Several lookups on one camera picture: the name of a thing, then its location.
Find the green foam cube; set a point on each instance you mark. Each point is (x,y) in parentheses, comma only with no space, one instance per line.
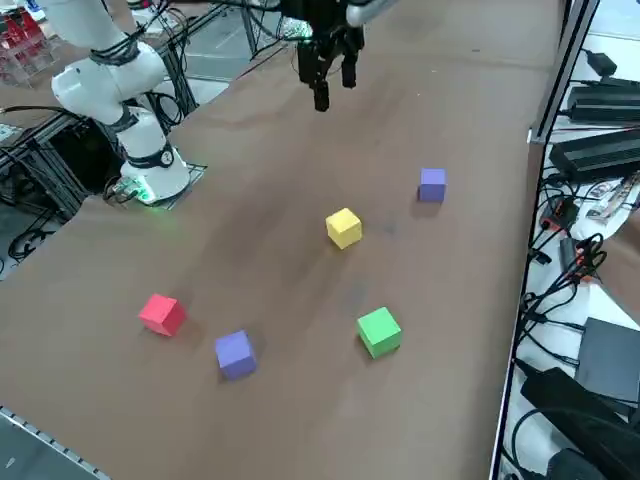
(378,332)

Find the small black power adapter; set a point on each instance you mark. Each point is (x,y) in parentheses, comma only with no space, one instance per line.
(602,62)

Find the black bulky device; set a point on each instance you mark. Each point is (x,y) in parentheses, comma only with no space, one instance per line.
(575,415)

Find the aluminium rail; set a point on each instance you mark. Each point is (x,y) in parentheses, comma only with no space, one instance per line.
(40,440)

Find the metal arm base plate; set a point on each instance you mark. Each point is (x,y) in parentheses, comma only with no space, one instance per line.
(196,172)

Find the aluminium camera mount post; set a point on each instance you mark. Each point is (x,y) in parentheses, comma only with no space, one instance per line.
(565,75)

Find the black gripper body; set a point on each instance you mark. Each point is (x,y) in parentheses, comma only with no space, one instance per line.
(320,17)

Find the clear box with red items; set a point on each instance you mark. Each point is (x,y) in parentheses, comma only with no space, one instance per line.
(25,45)

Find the red foam cube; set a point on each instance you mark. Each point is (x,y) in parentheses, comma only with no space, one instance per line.
(162,315)

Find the dark ribbed power brick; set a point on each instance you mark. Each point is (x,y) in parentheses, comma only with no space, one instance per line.
(595,152)

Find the printed paper packet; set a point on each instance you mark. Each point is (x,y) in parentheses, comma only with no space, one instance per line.
(607,197)

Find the yellow foam cube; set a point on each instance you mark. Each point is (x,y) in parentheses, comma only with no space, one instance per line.
(344,227)

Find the dark grey flat box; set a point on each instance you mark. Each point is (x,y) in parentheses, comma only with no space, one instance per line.
(612,357)

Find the white post bracket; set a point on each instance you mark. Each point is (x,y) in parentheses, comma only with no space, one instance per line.
(536,136)

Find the black power brick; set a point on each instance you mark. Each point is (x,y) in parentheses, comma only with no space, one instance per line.
(605,97)

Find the black aluminium table frame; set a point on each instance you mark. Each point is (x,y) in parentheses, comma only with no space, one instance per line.
(175,75)

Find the purple foam cube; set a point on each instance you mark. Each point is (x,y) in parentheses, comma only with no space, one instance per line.
(432,185)
(235,354)

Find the orange black adapter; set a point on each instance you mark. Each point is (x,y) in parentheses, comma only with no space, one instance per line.
(560,215)

